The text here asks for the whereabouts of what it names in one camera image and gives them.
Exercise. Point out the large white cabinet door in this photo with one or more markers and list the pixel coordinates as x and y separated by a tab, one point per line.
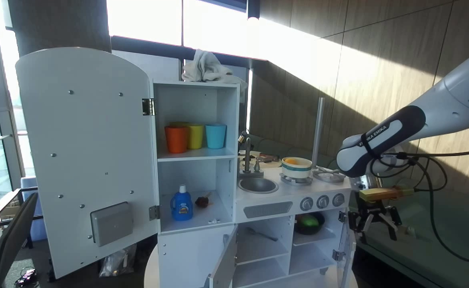
83	150

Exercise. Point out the white plastic device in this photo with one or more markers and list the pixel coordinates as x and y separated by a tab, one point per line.
346	258

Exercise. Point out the orange plastic cup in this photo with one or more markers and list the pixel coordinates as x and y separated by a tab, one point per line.
176	140

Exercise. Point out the white toy kitchen cabinet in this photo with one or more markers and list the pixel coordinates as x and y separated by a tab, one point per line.
266	206

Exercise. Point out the blue detergent bottle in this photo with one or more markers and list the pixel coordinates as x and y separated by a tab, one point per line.
181	207

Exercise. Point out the white vertical pole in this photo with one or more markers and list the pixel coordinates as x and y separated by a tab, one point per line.
317	130

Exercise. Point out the yellow plastic cup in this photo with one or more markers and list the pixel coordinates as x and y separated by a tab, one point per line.
195	138

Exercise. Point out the yellowish wrist camera box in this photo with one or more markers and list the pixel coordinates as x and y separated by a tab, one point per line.
381	194

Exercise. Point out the crumpled white cloth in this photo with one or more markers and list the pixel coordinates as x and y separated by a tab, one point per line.
203	66

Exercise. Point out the silver toy pan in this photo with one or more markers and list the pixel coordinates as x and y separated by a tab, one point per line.
328	175

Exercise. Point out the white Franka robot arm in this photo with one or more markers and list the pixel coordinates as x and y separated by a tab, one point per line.
447	102

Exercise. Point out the grey stove knob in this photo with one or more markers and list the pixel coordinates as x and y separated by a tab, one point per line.
322	201
306	204
338	199

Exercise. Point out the black bowl with green vegetable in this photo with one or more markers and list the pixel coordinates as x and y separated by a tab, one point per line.
309	223

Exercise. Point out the grey toy sink bowl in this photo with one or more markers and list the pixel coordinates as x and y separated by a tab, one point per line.
256	185

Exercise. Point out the black office chair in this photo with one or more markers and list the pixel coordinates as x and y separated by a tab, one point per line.
6	246

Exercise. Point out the crumpled clear plastic bag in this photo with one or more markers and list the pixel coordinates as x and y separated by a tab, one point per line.
115	265

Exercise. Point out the blue plastic cup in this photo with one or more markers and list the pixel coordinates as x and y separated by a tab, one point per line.
216	137

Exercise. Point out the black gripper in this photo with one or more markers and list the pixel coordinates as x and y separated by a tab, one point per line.
378	210

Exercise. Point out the grey toy faucet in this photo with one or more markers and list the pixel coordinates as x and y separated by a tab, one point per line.
248	158

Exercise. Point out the blue storage bin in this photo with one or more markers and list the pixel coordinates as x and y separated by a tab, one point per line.
30	186

